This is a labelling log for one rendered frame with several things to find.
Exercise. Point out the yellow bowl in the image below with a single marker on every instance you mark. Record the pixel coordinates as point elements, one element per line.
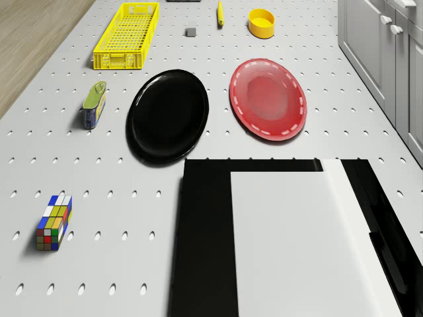
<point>261,29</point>

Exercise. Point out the black plate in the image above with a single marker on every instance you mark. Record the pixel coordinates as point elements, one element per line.
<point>168,115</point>

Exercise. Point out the black stove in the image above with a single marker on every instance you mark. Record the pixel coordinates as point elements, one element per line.
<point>205,237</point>

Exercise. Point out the red plate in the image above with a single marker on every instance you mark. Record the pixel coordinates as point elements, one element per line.
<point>268,99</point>

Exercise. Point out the grey cube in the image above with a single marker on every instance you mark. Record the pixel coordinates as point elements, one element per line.
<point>191,31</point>

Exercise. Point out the flat-sided can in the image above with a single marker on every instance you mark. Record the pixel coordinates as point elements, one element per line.
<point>94,102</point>

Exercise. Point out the yellow basket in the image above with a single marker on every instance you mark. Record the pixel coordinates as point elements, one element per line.
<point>116,61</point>

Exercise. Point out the banana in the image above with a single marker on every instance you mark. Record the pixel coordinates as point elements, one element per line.
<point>220,14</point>

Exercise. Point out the puzzle cube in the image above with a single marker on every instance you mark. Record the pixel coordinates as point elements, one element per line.
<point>53,224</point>

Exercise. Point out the white cabinet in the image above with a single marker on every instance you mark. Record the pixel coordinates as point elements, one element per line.
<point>367,49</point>

